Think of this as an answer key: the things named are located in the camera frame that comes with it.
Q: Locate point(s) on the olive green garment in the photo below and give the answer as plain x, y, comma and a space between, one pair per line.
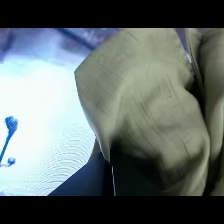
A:
143, 96

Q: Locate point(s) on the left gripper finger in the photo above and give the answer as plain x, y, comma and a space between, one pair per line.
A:
87, 181

